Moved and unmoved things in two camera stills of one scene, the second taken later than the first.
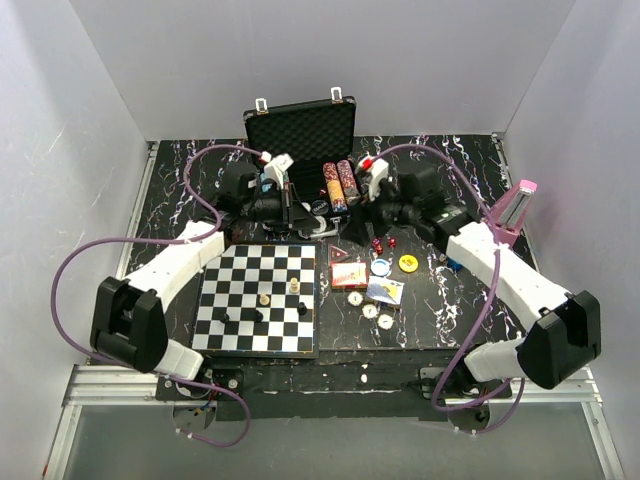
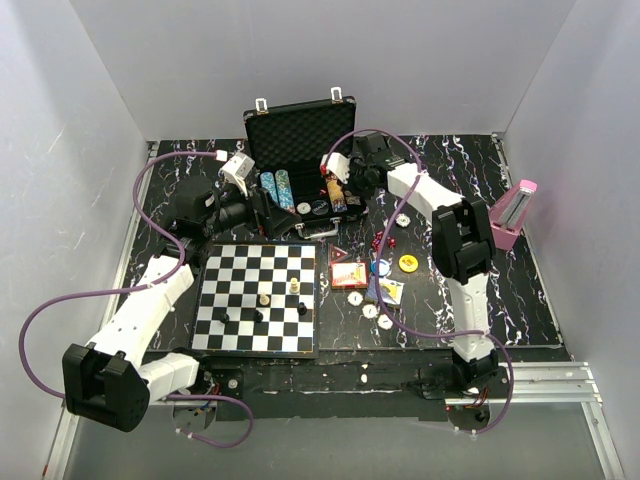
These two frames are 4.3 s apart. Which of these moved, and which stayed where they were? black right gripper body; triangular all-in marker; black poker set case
Moved: black right gripper body
Stayed: black poker set case; triangular all-in marker
